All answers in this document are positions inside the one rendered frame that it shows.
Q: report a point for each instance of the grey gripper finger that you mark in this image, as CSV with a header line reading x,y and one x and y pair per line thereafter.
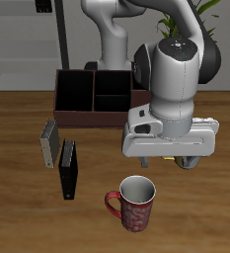
x,y
185,160
144,161

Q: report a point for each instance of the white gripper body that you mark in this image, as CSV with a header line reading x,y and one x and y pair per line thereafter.
x,y
169,147

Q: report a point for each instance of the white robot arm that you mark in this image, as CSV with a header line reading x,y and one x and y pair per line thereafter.
x,y
174,85

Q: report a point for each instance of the red patterned mug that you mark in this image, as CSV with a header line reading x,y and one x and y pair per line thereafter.
x,y
137,210

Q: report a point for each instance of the dark brown desk caddy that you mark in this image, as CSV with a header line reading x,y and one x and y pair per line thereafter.
x,y
74,116

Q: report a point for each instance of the black book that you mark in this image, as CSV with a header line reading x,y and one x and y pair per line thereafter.
x,y
68,174

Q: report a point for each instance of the grey book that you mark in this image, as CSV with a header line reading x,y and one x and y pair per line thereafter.
x,y
49,143

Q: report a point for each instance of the green pot plant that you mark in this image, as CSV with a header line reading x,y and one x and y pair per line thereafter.
x,y
167,24

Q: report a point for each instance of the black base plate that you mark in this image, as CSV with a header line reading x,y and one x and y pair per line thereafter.
x,y
92,65

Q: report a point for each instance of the black upright post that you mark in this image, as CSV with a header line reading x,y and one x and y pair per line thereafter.
x,y
62,36

